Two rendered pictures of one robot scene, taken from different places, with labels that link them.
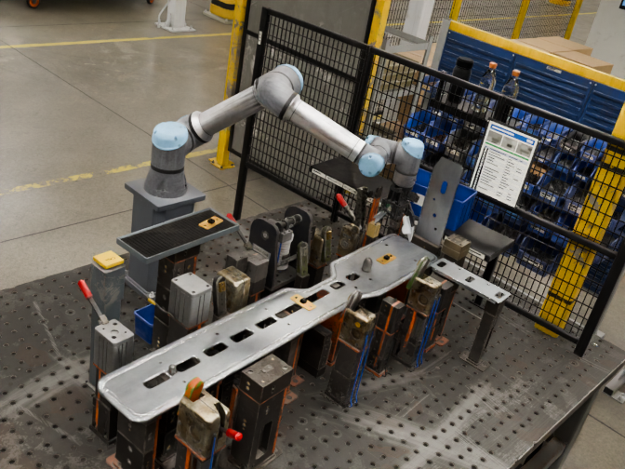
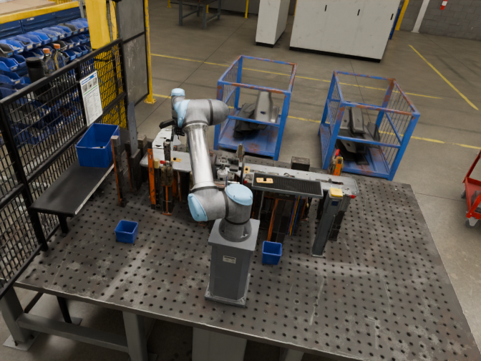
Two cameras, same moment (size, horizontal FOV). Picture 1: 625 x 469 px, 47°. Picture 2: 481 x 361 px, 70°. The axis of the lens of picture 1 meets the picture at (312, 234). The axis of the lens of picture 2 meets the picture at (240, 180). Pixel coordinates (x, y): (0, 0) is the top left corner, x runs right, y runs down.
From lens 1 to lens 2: 3.24 m
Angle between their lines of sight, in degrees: 97
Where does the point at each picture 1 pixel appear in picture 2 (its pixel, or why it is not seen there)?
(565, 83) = not seen: outside the picture
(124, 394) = (352, 185)
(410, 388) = not seen: hidden behind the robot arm
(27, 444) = (363, 251)
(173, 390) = (335, 177)
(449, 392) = not seen: hidden behind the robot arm
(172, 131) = (242, 188)
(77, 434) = (342, 242)
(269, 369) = (300, 160)
